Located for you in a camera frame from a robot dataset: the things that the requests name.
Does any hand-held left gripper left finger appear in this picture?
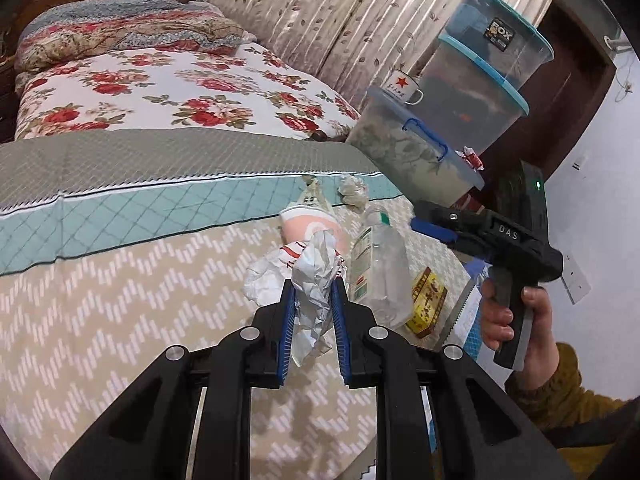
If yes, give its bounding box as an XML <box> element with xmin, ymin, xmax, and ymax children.
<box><xmin>49</xmin><ymin>277</ymin><xmax>301</xmax><ymax>480</ymax></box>

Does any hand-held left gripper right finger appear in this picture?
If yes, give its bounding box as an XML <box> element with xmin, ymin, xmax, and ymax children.
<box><xmin>327</xmin><ymin>276</ymin><xmax>576</xmax><ymax>480</ymax></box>

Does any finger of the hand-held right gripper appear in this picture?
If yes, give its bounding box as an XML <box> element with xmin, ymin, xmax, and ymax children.
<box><xmin>411</xmin><ymin>199</ymin><xmax>483</xmax><ymax>246</ymax></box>

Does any white red paper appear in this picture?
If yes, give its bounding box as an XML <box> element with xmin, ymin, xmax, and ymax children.
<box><xmin>243</xmin><ymin>241</ymin><xmax>301</xmax><ymax>308</ymax></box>

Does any white wrapper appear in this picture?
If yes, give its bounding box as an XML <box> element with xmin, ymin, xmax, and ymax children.
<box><xmin>290</xmin><ymin>230</ymin><xmax>348</xmax><ymax>366</ymax></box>

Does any clear plastic bottle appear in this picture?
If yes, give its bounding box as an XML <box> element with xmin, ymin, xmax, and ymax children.
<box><xmin>348</xmin><ymin>206</ymin><xmax>415</xmax><ymax>331</ymax></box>

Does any yellow cardboard box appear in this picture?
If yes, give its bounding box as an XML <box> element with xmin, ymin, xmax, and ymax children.
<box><xmin>404</xmin><ymin>266</ymin><xmax>448</xmax><ymax>336</ymax></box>

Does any white tissue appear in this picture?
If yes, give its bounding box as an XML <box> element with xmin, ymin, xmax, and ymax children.
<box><xmin>336</xmin><ymin>172</ymin><xmax>370</xmax><ymax>208</ymax></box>

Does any pink white packet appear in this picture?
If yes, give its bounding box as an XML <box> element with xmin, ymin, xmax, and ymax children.
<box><xmin>277</xmin><ymin>205</ymin><xmax>351</xmax><ymax>261</ymax></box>

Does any green beige wrapper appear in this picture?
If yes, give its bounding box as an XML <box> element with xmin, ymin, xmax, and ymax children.
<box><xmin>295</xmin><ymin>175</ymin><xmax>333</xmax><ymax>211</ymax></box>

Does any person's right forearm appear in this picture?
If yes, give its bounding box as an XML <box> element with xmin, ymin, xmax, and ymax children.
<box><xmin>504</xmin><ymin>342</ymin><xmax>628</xmax><ymax>480</ymax></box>

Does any person's right hand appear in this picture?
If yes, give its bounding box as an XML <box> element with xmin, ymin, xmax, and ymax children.
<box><xmin>479</xmin><ymin>280</ymin><xmax>561</xmax><ymax>391</ymax></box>

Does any blue cloth bag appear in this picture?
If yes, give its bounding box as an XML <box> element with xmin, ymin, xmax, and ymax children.
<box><xmin>462</xmin><ymin>255</ymin><xmax>491</xmax><ymax>286</ymax></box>

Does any red candy wrapper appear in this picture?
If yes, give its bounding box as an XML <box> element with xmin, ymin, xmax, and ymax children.
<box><xmin>454</xmin><ymin>146</ymin><xmax>485</xmax><ymax>170</ymax></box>

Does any large grey-lid storage box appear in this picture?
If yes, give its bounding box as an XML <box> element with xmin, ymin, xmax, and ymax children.
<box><xmin>346</xmin><ymin>85</ymin><xmax>486</xmax><ymax>206</ymax></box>

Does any medium clear storage box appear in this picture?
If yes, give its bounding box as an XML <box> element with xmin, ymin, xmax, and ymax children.
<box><xmin>417</xmin><ymin>34</ymin><xmax>530</xmax><ymax>156</ymax></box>

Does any white enamel mug red star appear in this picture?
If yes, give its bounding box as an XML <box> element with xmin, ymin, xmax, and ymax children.
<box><xmin>382</xmin><ymin>69</ymin><xmax>425</xmax><ymax>106</ymax></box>

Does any dark brown wooden door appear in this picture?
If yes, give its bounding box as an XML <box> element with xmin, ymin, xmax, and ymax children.
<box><xmin>515</xmin><ymin>0</ymin><xmax>618</xmax><ymax>186</ymax></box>

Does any small clear storage box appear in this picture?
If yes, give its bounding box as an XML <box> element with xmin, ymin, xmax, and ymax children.
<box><xmin>445</xmin><ymin>0</ymin><xmax>556</xmax><ymax>86</ymax></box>

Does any leaf print curtain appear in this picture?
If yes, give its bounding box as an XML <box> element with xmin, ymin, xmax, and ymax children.
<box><xmin>200</xmin><ymin>0</ymin><xmax>566</xmax><ymax>111</ymax></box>

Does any white floral bedsheet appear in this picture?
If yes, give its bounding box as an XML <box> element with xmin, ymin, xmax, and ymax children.
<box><xmin>14</xmin><ymin>42</ymin><xmax>361</xmax><ymax>142</ymax></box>

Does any folded patchwork quilt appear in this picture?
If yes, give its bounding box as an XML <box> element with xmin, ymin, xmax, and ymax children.
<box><xmin>14</xmin><ymin>0</ymin><xmax>258</xmax><ymax>73</ymax></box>

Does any white wall switch plate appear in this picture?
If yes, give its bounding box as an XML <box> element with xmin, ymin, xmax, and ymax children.
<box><xmin>559</xmin><ymin>255</ymin><xmax>592</xmax><ymax>306</ymax></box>

